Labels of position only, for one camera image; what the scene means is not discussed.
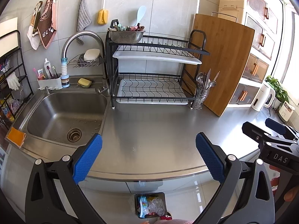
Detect wire sponge basket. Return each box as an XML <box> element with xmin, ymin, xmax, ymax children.
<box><xmin>67</xmin><ymin>49</ymin><xmax>104</xmax><ymax>68</ymax></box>

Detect white glove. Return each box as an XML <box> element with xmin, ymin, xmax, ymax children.
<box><xmin>6</xmin><ymin>72</ymin><xmax>20</xmax><ymax>91</ymax></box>

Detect yellow hanging brush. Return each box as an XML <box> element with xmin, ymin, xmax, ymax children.
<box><xmin>97</xmin><ymin>0</ymin><xmax>108</xmax><ymax>25</ymax></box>

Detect grey metal trash bin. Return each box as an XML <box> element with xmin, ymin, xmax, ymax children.
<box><xmin>134</xmin><ymin>192</ymin><xmax>168</xmax><ymax>219</ymax></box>

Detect yellow soap sponge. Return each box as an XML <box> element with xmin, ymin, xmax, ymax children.
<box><xmin>78</xmin><ymin>78</ymin><xmax>92</xmax><ymax>88</ymax></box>

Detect stainless steel sink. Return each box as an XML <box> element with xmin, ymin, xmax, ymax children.
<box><xmin>9</xmin><ymin>88</ymin><xmax>110</xmax><ymax>150</ymax></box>

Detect bamboo cutting board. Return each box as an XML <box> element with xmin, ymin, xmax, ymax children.
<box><xmin>182</xmin><ymin>14</ymin><xmax>254</xmax><ymax>117</ymax></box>

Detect black storage shelf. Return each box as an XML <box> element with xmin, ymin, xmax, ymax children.
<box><xmin>1</xmin><ymin>30</ymin><xmax>33</xmax><ymax>129</ymax></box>

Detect colourful blue snack wrapper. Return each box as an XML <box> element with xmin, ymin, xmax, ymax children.
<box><xmin>138</xmin><ymin>196</ymin><xmax>150</xmax><ymax>218</ymax></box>

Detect steel faucet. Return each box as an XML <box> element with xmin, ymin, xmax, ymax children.
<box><xmin>60</xmin><ymin>30</ymin><xmax>110</xmax><ymax>97</ymax></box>

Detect glass cutlery holder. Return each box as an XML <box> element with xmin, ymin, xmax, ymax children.
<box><xmin>191</xmin><ymin>84</ymin><xmax>210</xmax><ymax>110</ymax></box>

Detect white toothbrush holder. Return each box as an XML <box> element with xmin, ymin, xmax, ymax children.
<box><xmin>38</xmin><ymin>77</ymin><xmax>62</xmax><ymax>90</ymax></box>

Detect brown hanging towel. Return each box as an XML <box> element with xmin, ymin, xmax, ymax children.
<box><xmin>38</xmin><ymin>0</ymin><xmax>57</xmax><ymax>49</ymax></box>

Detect orange cloth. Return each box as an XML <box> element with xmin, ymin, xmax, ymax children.
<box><xmin>6</xmin><ymin>127</ymin><xmax>26</xmax><ymax>149</ymax></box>

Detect red white slipper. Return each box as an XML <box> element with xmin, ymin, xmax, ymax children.
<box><xmin>160</xmin><ymin>214</ymin><xmax>172</xmax><ymax>220</ymax></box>

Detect green potted plant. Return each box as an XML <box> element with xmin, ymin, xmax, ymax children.
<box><xmin>265</xmin><ymin>75</ymin><xmax>289</xmax><ymax>110</ymax></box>

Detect black dish rack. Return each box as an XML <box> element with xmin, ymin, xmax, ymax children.
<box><xmin>105</xmin><ymin>19</ymin><xmax>209</xmax><ymax>108</ymax></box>

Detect beige drawer cabinet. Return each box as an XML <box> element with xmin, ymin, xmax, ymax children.
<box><xmin>217</xmin><ymin>0</ymin><xmax>283</xmax><ymax>108</ymax></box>

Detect pink fluffy trousers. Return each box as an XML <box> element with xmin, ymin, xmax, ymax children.
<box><xmin>154</xmin><ymin>219</ymin><xmax>193</xmax><ymax>224</ymax></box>

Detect clear plastic bag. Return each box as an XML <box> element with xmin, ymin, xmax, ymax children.
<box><xmin>149</xmin><ymin>198</ymin><xmax>166</xmax><ymax>216</ymax></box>

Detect white electric kettle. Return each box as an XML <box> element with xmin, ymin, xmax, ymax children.
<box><xmin>251</xmin><ymin>83</ymin><xmax>276</xmax><ymax>112</ymax></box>

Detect metal colander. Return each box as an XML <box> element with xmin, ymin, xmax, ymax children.
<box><xmin>108</xmin><ymin>28</ymin><xmax>144</xmax><ymax>44</ymax></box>

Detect grey striped hanging cloth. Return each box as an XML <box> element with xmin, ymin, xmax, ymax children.
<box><xmin>76</xmin><ymin>0</ymin><xmax>92</xmax><ymax>32</ymax></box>

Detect right hand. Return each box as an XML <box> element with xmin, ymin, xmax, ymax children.
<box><xmin>269</xmin><ymin>165</ymin><xmax>298</xmax><ymax>202</ymax></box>

